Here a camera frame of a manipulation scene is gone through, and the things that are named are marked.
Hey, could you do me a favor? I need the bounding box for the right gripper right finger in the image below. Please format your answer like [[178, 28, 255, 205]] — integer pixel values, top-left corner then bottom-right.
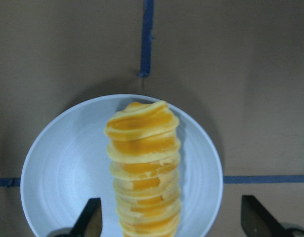
[[241, 195, 290, 237]]

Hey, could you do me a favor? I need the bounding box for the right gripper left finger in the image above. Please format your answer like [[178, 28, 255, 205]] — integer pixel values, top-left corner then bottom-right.
[[70, 197, 103, 237]]

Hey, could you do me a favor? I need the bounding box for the light blue plate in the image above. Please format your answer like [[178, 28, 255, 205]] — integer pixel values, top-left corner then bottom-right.
[[20, 94, 223, 237]]

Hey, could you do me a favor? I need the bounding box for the orange striped bread roll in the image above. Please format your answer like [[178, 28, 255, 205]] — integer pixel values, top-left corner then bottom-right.
[[104, 101, 181, 237]]

